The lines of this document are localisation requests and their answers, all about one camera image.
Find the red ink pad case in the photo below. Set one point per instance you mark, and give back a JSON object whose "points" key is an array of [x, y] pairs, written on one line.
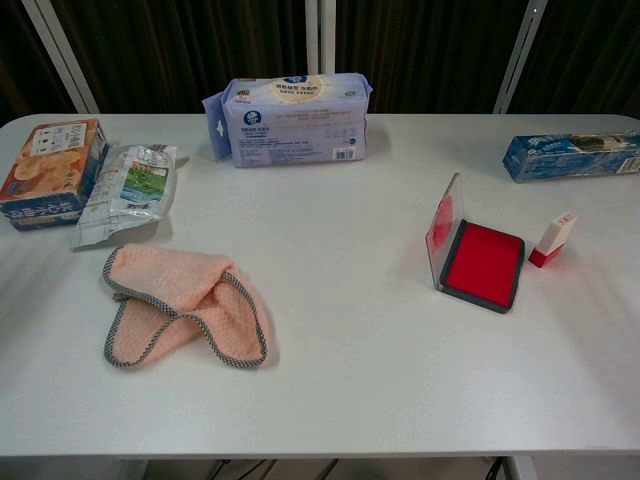
{"points": [[482, 262]]}

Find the pink towel grey trim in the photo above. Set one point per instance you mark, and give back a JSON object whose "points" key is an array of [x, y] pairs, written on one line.
{"points": [[165, 280]]}

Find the orange biscuit box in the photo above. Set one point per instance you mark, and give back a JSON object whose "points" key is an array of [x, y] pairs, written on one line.
{"points": [[45, 175]]}

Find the red and white stamp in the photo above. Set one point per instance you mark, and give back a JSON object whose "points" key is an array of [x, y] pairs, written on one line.
{"points": [[556, 234]]}

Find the silver snack bag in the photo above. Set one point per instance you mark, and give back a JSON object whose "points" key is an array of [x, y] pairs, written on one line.
{"points": [[130, 190]]}

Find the white frame post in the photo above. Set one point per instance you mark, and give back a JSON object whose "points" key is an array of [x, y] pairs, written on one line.
{"points": [[520, 55], [326, 35], [60, 50]]}

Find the black pleated curtain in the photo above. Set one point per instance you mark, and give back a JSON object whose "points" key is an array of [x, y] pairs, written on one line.
{"points": [[165, 50]]}

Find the lavender tissue pack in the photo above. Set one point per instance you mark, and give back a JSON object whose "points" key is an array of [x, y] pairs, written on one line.
{"points": [[295, 125]]}

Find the blue cookie package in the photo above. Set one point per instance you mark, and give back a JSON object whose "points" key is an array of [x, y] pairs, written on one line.
{"points": [[565, 155]]}

